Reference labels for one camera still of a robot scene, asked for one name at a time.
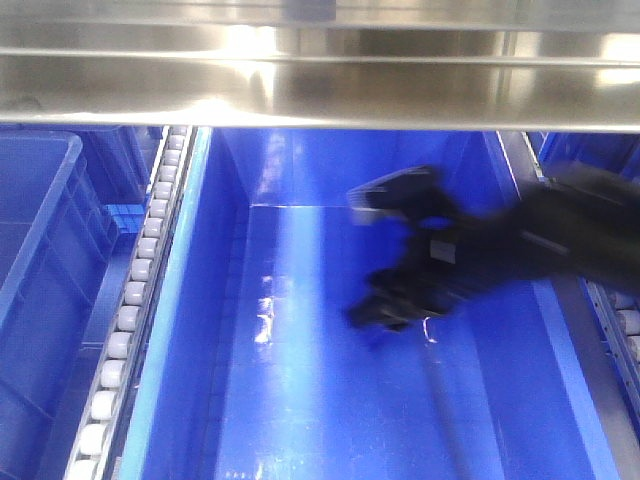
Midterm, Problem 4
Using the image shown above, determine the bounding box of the blue bin left side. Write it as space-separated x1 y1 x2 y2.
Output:
1 125 163 479

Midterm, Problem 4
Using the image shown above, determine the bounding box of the white roller track left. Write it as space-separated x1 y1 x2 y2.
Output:
63 126 198 479

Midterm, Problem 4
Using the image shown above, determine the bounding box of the steel shelf rack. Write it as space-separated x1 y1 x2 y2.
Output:
1 1 639 133

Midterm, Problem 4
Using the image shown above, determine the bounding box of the white roller track right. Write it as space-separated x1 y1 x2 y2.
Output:
519 130 640 386

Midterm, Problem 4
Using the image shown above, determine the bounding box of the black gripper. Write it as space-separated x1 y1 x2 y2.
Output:
347 165 526 332

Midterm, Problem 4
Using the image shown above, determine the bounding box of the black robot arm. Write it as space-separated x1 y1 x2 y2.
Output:
347 163 639 331

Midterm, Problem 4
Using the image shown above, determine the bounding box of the white roller track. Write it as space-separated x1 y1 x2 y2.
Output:
519 130 640 386
63 126 198 479

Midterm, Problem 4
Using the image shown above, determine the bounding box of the blue plastic bin near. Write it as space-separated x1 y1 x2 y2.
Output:
118 129 619 479

